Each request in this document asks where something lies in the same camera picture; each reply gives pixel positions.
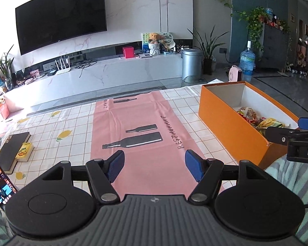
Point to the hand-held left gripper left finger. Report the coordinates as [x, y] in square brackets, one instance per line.
[116, 165]

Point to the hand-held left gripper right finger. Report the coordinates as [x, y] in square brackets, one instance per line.
[192, 165]

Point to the yellow and white biscuit bag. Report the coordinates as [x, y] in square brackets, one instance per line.
[270, 123]

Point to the orange striped snack bag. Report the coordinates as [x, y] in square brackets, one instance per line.
[246, 112]

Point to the orange cardboard box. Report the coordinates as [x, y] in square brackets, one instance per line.
[220, 117]

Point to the person's teal striped clothing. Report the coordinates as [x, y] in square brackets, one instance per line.
[285, 174]

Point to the pink printed table mat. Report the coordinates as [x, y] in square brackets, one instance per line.
[138, 112]

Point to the cluttered open shelf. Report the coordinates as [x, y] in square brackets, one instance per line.
[304, 56]

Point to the pink space heater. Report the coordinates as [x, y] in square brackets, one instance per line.
[235, 73]

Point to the blue water jug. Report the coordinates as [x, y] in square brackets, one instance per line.
[247, 61]

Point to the grey cabinet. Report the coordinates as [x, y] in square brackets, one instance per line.
[274, 48]

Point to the yellow tissue packet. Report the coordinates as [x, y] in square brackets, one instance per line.
[24, 152]

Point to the long leaf potted plant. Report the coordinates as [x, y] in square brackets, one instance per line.
[208, 66]

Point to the silver trash can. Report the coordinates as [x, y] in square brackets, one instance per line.
[192, 65]

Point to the black book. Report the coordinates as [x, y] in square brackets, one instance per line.
[11, 151]

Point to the group of bottles and jars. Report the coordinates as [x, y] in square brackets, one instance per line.
[277, 21]

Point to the white router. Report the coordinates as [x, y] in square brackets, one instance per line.
[63, 70]

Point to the small black device box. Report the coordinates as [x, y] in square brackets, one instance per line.
[52, 73]

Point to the pink red box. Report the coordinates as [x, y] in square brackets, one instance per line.
[128, 52]

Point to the trailing green vine plant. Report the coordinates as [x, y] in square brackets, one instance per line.
[255, 20]

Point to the blue tissue box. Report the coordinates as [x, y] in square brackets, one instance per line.
[169, 52]

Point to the smartphone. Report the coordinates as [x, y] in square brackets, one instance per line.
[1, 184]

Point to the white basket pot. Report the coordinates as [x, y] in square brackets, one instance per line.
[154, 49]

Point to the blue framed picture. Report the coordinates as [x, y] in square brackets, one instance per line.
[145, 43]

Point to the pink carton box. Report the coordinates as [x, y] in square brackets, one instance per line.
[2, 110]

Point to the decorative round plate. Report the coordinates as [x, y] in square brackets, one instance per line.
[166, 39]

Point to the brown teddy bear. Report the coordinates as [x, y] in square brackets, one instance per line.
[154, 38]

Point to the slim potted plant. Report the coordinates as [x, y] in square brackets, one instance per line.
[5, 66]

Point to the black television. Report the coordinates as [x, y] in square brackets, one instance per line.
[61, 12]

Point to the wall socket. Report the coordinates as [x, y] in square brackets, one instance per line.
[222, 50]

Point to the small photo frame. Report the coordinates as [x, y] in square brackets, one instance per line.
[34, 73]

